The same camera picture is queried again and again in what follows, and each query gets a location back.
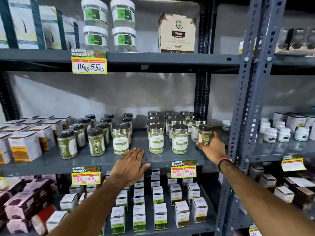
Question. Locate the yellow red price tag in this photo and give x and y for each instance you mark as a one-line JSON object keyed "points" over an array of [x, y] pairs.
{"points": [[254, 232], [292, 165], [241, 47], [86, 179], [88, 66], [183, 172]]}

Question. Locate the dark brown packet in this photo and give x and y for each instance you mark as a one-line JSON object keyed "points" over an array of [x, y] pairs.
{"points": [[311, 38], [298, 39], [283, 40]]}

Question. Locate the translucent plastic back sheet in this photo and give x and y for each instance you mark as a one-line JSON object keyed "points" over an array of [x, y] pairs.
{"points": [[98, 95]]}

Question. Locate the person's right hand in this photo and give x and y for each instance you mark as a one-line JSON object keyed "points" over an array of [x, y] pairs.
{"points": [[216, 149]]}

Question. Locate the group of black-lid small jars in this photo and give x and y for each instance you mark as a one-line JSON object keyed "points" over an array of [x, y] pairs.
{"points": [[67, 145]]}

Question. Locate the group of white orange boxes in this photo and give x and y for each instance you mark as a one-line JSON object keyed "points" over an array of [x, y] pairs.
{"points": [[24, 147]]}

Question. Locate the group of small white tubs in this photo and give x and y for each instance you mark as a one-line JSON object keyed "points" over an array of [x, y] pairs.
{"points": [[270, 136]]}

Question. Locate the white dark-top box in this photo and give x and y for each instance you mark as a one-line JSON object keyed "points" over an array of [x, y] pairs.
{"points": [[310, 120], [280, 117], [295, 121]]}

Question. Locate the orange black wristband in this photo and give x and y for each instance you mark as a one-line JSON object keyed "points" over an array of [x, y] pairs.
{"points": [[222, 160]]}

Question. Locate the group of silver-lid small jars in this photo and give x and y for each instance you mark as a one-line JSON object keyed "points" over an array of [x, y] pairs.
{"points": [[180, 142]]}

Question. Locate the beige brown powder box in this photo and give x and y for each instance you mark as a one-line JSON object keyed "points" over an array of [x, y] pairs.
{"points": [[177, 34]]}

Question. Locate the black-lid green powder jar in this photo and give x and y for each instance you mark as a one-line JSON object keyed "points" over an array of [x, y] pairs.
{"points": [[205, 133]]}

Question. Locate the grey metal shelf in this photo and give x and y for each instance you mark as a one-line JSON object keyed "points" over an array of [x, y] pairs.
{"points": [[283, 148], [49, 164]]}

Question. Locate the group of white brown boxes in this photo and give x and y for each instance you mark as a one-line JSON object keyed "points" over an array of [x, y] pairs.
{"points": [[284, 194]]}

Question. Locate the stack of maroon pink boxes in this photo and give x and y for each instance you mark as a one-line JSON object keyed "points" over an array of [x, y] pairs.
{"points": [[22, 204]]}

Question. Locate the red white box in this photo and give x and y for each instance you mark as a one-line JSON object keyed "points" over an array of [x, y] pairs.
{"points": [[40, 218]]}

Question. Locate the person's left forearm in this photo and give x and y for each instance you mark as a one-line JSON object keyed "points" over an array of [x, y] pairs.
{"points": [[91, 211]]}

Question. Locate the small white tub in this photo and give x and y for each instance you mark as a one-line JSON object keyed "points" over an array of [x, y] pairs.
{"points": [[226, 125]]}

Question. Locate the plain white box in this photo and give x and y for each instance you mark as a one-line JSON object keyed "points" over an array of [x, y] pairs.
{"points": [[56, 218]]}

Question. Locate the group of white green boxes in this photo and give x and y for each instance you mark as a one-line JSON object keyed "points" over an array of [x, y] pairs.
{"points": [[182, 213]]}

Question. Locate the white blue product box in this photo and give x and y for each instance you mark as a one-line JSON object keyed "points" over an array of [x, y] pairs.
{"points": [[70, 34], [3, 34], [50, 29], [23, 24]]}

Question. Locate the person's right forearm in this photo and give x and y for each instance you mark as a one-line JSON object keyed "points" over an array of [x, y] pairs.
{"points": [[258, 201]]}

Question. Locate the person's left hand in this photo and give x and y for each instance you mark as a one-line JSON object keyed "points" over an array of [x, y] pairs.
{"points": [[128, 167]]}

